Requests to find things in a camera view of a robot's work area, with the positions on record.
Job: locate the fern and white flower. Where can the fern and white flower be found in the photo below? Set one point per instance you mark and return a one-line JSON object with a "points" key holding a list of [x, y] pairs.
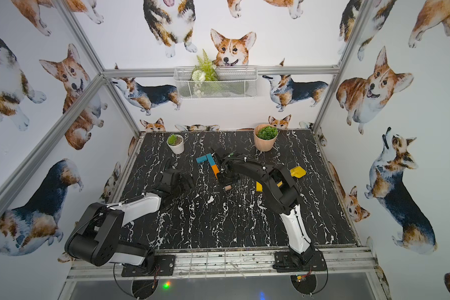
{"points": [[203, 73]]}

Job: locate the teal short block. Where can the teal short block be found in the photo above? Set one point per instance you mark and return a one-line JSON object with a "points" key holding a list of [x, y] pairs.
{"points": [[201, 159]]}

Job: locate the beige plant pot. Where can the beige plant pot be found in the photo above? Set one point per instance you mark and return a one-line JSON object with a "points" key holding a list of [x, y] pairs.
{"points": [[262, 145]]}

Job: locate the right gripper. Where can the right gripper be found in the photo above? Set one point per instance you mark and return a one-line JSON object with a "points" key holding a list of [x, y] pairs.
{"points": [[224, 183]]}

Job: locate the aluminium frame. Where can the aluminium frame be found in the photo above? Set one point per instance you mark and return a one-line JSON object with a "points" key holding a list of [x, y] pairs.
{"points": [[124, 40]]}

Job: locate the teal long block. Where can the teal long block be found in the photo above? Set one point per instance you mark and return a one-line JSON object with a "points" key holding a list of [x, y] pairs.
{"points": [[210, 160]]}

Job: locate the small green plant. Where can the small green plant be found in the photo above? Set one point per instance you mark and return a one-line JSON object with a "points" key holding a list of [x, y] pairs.
{"points": [[173, 140]]}

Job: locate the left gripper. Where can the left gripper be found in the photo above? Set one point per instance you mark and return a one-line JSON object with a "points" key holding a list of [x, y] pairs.
{"points": [[185, 180]]}

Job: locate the white wire basket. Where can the white wire basket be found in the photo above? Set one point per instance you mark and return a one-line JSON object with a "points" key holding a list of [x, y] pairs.
{"points": [[234, 82]]}

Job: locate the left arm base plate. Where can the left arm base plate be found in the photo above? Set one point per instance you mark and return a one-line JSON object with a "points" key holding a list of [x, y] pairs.
{"points": [[162, 265]]}

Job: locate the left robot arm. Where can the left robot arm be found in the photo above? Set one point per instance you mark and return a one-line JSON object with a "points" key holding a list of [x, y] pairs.
{"points": [[96, 237]]}

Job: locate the green succulent plant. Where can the green succulent plant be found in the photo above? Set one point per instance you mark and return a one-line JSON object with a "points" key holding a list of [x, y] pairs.
{"points": [[267, 133]]}

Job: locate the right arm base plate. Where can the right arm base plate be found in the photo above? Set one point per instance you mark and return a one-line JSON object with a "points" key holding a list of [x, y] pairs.
{"points": [[290, 262]]}

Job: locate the orange block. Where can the orange block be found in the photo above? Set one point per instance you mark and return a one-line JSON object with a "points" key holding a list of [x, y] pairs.
{"points": [[215, 169]]}

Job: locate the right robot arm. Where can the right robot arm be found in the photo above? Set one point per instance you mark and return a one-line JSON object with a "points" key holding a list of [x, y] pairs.
{"points": [[280, 195]]}

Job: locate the small white plant pot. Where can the small white plant pot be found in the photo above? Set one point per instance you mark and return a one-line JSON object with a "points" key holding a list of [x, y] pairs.
{"points": [[179, 148]]}

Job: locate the yellow toy shovel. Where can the yellow toy shovel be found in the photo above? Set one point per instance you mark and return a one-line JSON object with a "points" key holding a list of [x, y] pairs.
{"points": [[298, 172]]}

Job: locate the yellow block right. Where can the yellow block right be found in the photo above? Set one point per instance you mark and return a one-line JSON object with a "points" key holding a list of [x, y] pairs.
{"points": [[259, 187]]}

